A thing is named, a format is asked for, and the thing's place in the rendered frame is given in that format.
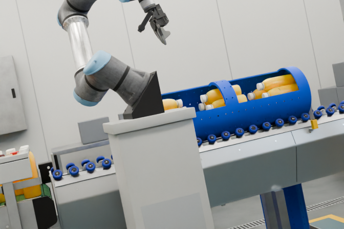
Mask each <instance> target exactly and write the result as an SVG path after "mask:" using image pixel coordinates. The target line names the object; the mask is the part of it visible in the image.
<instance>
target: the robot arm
mask: <svg viewBox="0 0 344 229"><path fill-rule="evenodd" d="M95 1H97V0H64V2H63V3H62V5H61V7H60V8H59V10H58V13H57V22H58V24H59V26H62V29H64V30H65V31H66V32H68V35H69V40H70V44H71V48H72V53H73V57H74V62H75V66H76V70H77V71H76V72H75V74H74V78H75V83H76V87H75V88H74V90H73V96H74V98H75V100H76V101H77V102H78V103H80V104H82V105H84V106H88V107H92V106H95V105H97V104H98V103H99V102H100V101H101V100H102V98H103V97H104V95H105V94H106V93H107V91H108V90H109V89H111V90H113V91H115V92H116V93H117V94H118V95H119V96H120V97H121V98H122V99H123V100H124V102H125V103H126V104H128V105H129V106H133V105H134V104H135V103H136V102H137V100H138V99H139V97H140V96H141V95H142V93H143V91H144V90H145V88H146V86H147V84H148V82H149V80H150V77H151V74H150V73H148V72H146V71H142V70H138V69H135V68H132V67H130V66H128V65H127V64H125V63H123V62H122V61H120V60H119V59H117V58H115V57H114V56H112V55H111V54H110V53H107V52H105V51H103V50H99V51H97V52H96V53H95V54H93V50H92V46H91V42H90V38H89V34H88V31H87V28H88V26H89V20H88V16H87V14H88V12H89V10H90V9H91V7H92V5H93V4H94V2H95ZM119 1H120V2H122V3H128V2H131V1H135V0H119ZM138 2H139V4H140V6H141V8H142V10H144V13H147V15H146V17H145V18H144V20H143V22H142V23H141V24H140V25H139V26H138V32H140V33H141V32H142V31H144V30H145V26H146V24H147V22H148V21H149V22H150V26H151V28H152V29H153V31H154V33H155V35H156V36H157V37H158V39H159V40H160V41H161V42H162V43H163V44H164V45H167V44H166V40H165V39H166V38H167V37H168V36H169V35H170V31H166V30H165V29H164V28H163V27H164V26H166V25H167V24H168V22H169V20H168V18H167V16H166V14H165V13H164V12H163V10H162V8H161V6H160V5H159V4H157V5H155V4H156V3H155V1H154V0H138ZM151 16H152V17H151Z"/></svg>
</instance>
